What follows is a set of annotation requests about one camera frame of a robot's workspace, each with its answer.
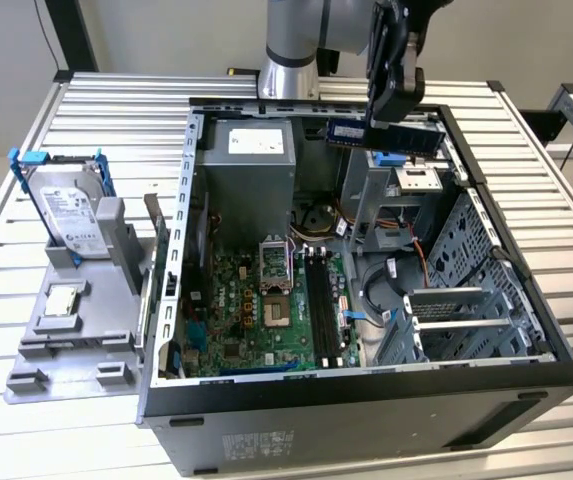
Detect silver CPU chip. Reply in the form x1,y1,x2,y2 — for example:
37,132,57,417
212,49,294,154
45,287,78,316

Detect black metal post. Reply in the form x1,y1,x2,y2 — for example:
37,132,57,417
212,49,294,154
55,0,100,84

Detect grey parts rack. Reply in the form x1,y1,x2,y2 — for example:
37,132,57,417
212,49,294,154
4,196,160,406

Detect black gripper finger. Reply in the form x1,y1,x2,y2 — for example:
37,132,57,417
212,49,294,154
365,5,392,130
390,30,426,124

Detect RAM stick with blue label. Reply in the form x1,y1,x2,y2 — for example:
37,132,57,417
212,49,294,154
325,117,445,157

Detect green motherboard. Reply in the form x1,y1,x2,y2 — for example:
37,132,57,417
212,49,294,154
178,232,362,379

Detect blue drive carrier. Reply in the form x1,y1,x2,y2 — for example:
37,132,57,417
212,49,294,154
371,148,406,167

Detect yellow wire bundle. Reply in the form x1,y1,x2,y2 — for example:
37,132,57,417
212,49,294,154
333,197,365,236

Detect green graphics card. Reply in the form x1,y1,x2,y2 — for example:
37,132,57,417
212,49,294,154
143,191,173,326

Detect silver expansion slot cover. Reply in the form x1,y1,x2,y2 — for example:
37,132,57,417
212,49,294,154
414,318,515,335

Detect blue expansion slot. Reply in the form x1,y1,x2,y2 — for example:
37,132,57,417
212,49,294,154
219,362,318,377

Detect metal socket cover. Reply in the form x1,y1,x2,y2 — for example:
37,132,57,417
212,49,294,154
258,233,292,296

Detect wire locking lever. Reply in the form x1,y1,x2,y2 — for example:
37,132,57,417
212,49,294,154
287,238,298,294

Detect hard disk in blue carrier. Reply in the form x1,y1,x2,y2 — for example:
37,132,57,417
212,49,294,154
9,147,112,262

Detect black open PC case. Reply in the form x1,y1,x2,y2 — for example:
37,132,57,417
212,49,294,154
135,95,573,476

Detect black table bracket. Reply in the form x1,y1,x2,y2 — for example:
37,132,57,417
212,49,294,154
519,108,567,144

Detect orange wire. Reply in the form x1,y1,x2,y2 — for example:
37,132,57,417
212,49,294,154
412,237,430,290

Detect grey power supply box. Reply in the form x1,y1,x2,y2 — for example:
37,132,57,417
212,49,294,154
199,118,297,246

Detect CPU socket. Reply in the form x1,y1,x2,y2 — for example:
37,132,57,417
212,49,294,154
263,293,295,329

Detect black looped cable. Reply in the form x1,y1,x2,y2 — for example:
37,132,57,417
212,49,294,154
359,257,400,329

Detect black RAM slot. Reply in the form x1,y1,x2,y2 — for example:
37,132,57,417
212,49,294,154
305,247,332,370
319,247,346,370

